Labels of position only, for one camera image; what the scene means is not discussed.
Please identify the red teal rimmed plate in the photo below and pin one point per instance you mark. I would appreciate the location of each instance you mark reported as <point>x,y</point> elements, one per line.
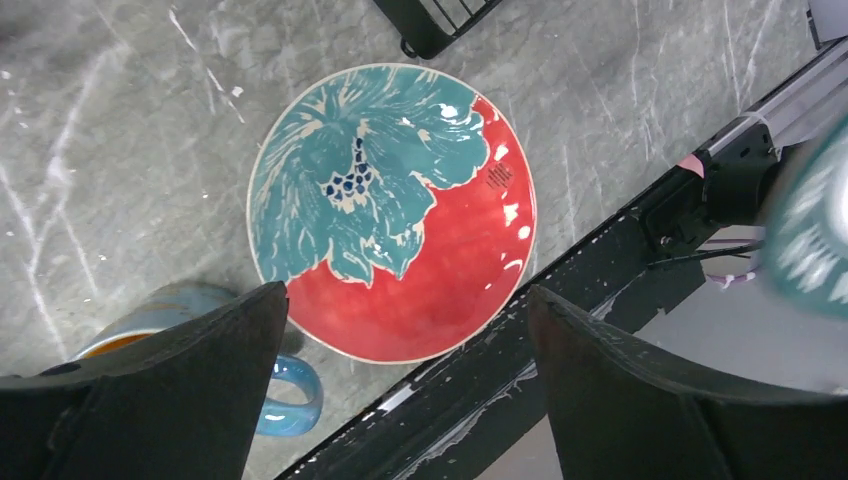
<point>804,257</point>

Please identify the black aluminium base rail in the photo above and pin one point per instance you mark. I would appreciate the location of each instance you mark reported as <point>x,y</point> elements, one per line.
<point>452,417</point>

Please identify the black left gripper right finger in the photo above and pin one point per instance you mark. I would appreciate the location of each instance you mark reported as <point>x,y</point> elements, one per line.
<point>623,408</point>

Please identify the black wire dish rack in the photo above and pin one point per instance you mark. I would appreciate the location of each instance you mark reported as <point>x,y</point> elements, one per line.
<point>427,28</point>

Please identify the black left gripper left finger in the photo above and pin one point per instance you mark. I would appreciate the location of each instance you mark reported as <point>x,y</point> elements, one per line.
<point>181,404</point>

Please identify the red teal flower plate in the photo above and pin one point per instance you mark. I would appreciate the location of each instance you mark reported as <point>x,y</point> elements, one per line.
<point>397,205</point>

